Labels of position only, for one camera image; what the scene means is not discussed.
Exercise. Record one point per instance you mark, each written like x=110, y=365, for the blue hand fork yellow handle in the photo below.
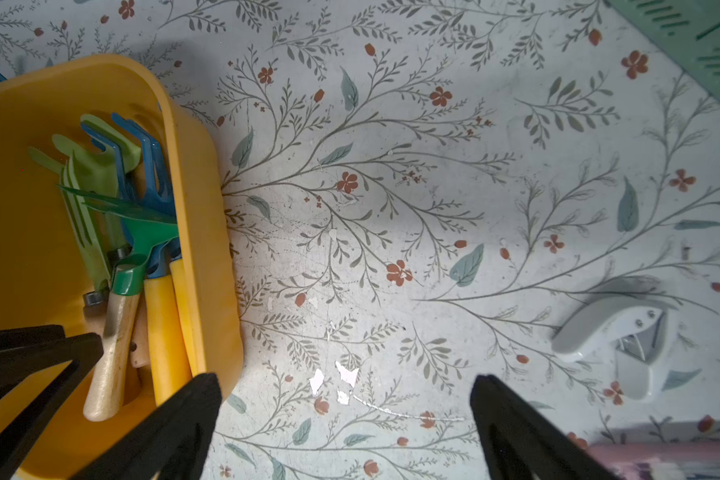
x=156, y=253

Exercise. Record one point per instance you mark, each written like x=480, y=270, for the mint green file organizer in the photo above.
x=688, y=32

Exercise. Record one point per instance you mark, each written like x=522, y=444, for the yellow plastic storage box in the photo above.
x=47, y=354

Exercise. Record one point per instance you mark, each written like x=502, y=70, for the dark green rake wooden handle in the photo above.
x=117, y=360

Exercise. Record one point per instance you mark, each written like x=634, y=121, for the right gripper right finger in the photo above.
x=519, y=443

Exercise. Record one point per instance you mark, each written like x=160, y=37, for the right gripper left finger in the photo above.
x=171, y=443

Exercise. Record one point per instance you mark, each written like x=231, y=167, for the lime green fork wooden handle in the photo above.
x=99, y=268

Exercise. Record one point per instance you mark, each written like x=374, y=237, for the pink plastic case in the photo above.
x=660, y=461

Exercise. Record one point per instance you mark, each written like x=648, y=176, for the lime green rake wooden handle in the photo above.
x=95, y=233

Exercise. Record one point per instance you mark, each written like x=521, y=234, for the white paper punch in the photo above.
x=643, y=334

